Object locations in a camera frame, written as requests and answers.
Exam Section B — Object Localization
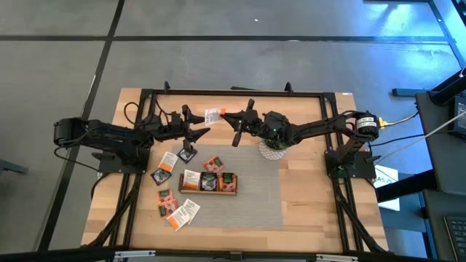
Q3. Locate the white paper sign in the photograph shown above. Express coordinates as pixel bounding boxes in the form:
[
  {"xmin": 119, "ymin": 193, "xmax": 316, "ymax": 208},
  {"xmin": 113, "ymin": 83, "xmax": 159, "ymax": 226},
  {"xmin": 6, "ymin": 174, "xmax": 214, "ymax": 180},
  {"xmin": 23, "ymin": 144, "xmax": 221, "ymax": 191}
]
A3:
[{"xmin": 374, "ymin": 164, "xmax": 400, "ymax": 213}]

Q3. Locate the white paper scrap left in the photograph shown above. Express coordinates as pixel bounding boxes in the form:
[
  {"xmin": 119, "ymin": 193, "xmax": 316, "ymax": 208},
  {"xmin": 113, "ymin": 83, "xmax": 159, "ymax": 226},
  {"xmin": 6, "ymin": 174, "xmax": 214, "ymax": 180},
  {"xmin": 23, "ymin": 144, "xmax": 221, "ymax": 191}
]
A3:
[{"xmin": 181, "ymin": 198, "xmax": 202, "ymax": 225}]

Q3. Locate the black desk leg bar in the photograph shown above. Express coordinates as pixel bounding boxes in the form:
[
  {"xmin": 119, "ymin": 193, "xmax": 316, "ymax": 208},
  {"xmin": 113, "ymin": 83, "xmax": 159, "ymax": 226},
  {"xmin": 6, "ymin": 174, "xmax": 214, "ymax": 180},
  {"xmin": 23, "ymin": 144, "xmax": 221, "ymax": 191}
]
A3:
[{"xmin": 376, "ymin": 169, "xmax": 438, "ymax": 203}]

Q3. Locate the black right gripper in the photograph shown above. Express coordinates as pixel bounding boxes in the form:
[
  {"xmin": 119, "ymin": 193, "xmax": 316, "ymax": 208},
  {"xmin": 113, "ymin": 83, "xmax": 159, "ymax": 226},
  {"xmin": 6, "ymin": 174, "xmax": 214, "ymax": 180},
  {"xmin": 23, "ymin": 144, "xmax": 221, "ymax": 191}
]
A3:
[{"xmin": 219, "ymin": 98, "xmax": 275, "ymax": 148}]

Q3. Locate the grey chair base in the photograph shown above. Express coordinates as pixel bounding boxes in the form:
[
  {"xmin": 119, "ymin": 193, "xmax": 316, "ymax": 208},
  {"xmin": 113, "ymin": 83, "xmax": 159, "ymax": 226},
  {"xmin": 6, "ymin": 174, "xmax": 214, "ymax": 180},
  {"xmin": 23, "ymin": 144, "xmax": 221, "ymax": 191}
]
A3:
[{"xmin": 0, "ymin": 158, "xmax": 29, "ymax": 175}]

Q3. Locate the wooden tea box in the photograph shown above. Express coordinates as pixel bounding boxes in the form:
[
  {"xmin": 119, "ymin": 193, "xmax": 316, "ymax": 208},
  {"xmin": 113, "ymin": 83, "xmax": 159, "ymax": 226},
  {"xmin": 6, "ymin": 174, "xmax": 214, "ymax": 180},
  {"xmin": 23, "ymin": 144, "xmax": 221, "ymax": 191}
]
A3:
[{"xmin": 178, "ymin": 170, "xmax": 239, "ymax": 197}]

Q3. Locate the white orange Tazo tea packet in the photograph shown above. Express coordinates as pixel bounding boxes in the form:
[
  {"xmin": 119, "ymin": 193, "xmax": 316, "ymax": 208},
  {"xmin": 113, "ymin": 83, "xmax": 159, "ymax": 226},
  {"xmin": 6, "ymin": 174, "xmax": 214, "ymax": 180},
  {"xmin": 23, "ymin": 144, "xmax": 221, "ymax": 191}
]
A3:
[
  {"xmin": 204, "ymin": 107, "xmax": 227, "ymax": 127},
  {"xmin": 166, "ymin": 205, "xmax": 192, "ymax": 232},
  {"xmin": 181, "ymin": 169, "xmax": 202, "ymax": 191},
  {"xmin": 158, "ymin": 151, "xmax": 179, "ymax": 173}
]

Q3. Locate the orange peach tea packet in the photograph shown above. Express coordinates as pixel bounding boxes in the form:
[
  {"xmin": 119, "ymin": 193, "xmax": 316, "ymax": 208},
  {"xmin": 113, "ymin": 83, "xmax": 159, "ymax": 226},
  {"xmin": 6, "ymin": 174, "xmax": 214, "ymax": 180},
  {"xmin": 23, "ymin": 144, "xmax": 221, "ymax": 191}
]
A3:
[
  {"xmin": 203, "ymin": 156, "xmax": 226, "ymax": 174},
  {"xmin": 218, "ymin": 172, "xmax": 238, "ymax": 194},
  {"xmin": 157, "ymin": 199, "xmax": 180, "ymax": 220},
  {"xmin": 157, "ymin": 188, "xmax": 174, "ymax": 205}
]

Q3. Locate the white cable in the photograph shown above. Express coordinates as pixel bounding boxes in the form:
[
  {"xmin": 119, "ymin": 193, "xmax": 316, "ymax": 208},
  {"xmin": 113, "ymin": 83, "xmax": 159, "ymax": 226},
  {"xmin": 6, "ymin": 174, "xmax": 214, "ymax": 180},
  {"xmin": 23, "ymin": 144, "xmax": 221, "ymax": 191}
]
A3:
[{"xmin": 374, "ymin": 111, "xmax": 466, "ymax": 165}]

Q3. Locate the dark blackcurrant tea packet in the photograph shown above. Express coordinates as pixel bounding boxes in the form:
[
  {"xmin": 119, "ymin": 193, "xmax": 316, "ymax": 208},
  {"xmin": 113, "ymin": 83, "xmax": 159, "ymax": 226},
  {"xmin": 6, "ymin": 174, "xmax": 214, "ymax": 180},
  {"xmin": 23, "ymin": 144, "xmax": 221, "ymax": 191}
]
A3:
[
  {"xmin": 150, "ymin": 167, "xmax": 173, "ymax": 186},
  {"xmin": 200, "ymin": 171, "xmax": 220, "ymax": 192},
  {"xmin": 176, "ymin": 146, "xmax": 199, "ymax": 164}
]

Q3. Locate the grey woven placemat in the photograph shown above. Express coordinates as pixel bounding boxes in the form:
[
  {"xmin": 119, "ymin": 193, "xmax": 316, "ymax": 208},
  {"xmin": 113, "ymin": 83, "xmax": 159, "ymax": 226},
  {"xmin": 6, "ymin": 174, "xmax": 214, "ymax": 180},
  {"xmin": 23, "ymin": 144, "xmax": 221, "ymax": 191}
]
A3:
[{"xmin": 166, "ymin": 143, "xmax": 286, "ymax": 230}]

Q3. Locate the black keyboard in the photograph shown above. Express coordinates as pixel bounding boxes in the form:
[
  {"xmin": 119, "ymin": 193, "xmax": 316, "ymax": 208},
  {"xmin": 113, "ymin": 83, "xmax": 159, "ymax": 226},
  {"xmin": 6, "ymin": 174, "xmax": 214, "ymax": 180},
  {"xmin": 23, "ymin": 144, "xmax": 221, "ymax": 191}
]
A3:
[{"xmin": 443, "ymin": 215, "xmax": 466, "ymax": 261}]

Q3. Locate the yellow power cable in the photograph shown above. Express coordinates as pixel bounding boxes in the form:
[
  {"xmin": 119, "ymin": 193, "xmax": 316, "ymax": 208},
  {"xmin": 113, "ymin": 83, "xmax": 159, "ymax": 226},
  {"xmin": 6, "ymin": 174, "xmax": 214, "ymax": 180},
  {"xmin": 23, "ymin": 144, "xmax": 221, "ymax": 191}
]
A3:
[{"xmin": 377, "ymin": 111, "xmax": 420, "ymax": 129}]

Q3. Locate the black overhead rig beam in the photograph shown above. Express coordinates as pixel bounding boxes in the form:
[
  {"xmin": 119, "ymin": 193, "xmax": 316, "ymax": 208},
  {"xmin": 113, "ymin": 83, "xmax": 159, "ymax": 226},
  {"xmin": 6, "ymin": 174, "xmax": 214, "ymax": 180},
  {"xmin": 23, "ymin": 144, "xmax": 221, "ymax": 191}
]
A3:
[{"xmin": 0, "ymin": 246, "xmax": 466, "ymax": 262}]

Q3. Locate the grey metal bar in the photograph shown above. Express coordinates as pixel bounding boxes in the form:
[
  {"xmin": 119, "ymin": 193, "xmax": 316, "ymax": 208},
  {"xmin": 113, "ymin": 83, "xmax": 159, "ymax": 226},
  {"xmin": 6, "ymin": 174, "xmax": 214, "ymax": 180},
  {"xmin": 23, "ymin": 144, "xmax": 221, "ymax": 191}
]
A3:
[{"xmin": 392, "ymin": 87, "xmax": 431, "ymax": 98}]

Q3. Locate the black metal table frame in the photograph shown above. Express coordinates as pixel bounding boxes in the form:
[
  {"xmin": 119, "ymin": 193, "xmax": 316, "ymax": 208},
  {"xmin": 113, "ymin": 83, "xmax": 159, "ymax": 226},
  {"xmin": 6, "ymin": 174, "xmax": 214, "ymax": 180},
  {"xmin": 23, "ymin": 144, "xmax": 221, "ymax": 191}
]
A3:
[{"xmin": 80, "ymin": 80, "xmax": 390, "ymax": 255}]

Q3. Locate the dark laptop screen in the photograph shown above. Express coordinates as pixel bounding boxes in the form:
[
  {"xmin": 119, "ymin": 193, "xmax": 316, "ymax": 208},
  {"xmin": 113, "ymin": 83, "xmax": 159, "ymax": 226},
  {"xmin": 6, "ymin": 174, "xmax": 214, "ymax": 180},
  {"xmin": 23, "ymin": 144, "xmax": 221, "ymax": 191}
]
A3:
[{"xmin": 452, "ymin": 95, "xmax": 466, "ymax": 139}]

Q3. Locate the dark grey desk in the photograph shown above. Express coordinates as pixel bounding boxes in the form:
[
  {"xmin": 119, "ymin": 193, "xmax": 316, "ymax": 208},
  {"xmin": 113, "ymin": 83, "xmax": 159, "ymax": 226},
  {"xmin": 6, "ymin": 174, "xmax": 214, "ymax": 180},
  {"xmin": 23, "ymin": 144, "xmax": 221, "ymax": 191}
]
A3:
[{"xmin": 414, "ymin": 67, "xmax": 466, "ymax": 262}]

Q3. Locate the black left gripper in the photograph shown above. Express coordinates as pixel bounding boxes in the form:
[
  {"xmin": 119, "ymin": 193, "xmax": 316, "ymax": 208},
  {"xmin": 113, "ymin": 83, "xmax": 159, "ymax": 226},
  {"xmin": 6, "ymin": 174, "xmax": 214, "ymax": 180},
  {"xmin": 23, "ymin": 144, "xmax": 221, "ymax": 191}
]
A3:
[{"xmin": 154, "ymin": 104, "xmax": 212, "ymax": 154}]

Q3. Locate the white triangle-pattern plant pot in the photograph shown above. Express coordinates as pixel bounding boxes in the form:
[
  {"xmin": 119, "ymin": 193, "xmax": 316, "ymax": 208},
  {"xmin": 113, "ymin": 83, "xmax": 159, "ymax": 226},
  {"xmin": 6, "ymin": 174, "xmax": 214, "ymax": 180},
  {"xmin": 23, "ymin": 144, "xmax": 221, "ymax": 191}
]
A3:
[{"xmin": 257, "ymin": 140, "xmax": 289, "ymax": 162}]

